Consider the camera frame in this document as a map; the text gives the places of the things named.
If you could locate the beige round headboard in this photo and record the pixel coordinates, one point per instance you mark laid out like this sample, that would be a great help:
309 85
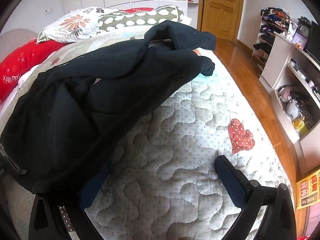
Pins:
13 39

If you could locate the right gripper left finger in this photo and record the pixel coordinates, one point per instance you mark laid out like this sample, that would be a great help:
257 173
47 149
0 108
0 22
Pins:
51 221

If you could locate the black television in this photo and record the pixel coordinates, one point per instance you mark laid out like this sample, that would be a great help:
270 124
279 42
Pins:
313 44

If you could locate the shoe rack with shoes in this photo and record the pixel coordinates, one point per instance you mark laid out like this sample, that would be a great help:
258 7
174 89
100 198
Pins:
274 20

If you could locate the yellow printed box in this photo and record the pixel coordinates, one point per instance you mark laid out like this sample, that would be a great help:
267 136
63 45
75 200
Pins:
308 190

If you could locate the wooden door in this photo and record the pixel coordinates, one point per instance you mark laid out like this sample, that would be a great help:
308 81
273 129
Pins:
220 17

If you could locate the black pants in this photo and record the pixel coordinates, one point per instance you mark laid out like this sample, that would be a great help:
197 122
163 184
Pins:
60 139

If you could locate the red long pillow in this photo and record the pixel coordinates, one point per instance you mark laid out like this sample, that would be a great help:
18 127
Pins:
21 60

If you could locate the white shelf cabinet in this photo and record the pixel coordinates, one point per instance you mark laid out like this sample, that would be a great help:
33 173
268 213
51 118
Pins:
288 65

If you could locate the white floral pillow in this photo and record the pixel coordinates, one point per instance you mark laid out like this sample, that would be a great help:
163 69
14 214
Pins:
74 26

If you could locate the black desk clock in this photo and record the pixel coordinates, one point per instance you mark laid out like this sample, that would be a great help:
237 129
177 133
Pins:
304 26

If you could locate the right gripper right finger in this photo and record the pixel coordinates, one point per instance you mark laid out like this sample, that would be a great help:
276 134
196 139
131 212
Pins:
279 219

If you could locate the green white bolster pillow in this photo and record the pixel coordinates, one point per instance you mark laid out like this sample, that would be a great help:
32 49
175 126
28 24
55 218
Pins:
121 19

